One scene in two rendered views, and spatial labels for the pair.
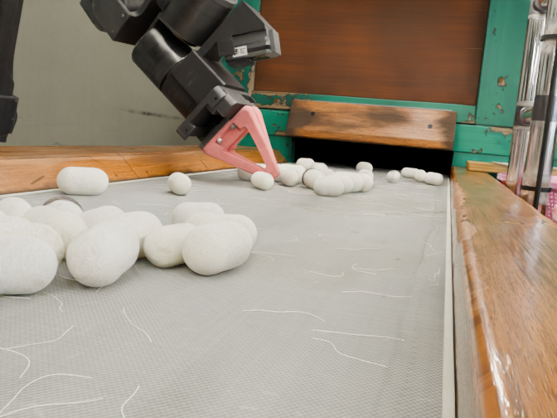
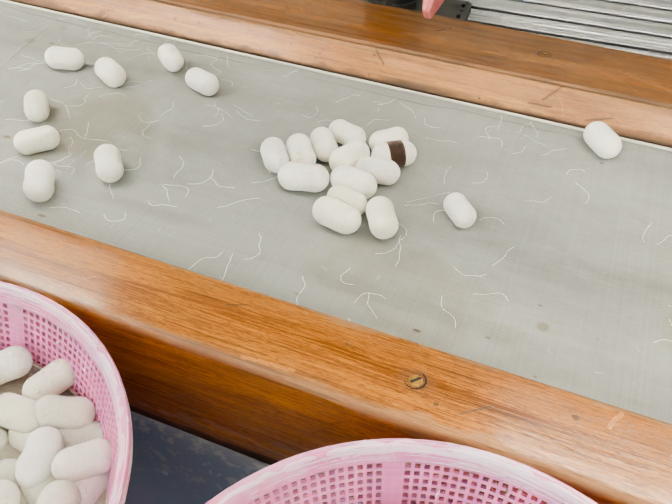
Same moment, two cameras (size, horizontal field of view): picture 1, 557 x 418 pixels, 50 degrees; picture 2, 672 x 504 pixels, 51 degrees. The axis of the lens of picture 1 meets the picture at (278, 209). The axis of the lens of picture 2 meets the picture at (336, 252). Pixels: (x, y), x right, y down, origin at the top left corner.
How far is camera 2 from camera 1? 0.52 m
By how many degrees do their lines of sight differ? 89
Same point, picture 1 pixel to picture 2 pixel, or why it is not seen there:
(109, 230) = (291, 168)
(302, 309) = (264, 254)
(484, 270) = (204, 279)
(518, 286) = (174, 280)
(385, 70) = not seen: outside the picture
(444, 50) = not seen: outside the picture
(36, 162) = (620, 104)
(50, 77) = not seen: outside the picture
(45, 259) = (268, 162)
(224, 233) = (322, 207)
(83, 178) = (591, 138)
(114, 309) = (257, 196)
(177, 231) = (336, 193)
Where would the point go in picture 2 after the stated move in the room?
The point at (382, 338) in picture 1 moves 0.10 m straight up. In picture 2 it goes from (222, 276) to (206, 148)
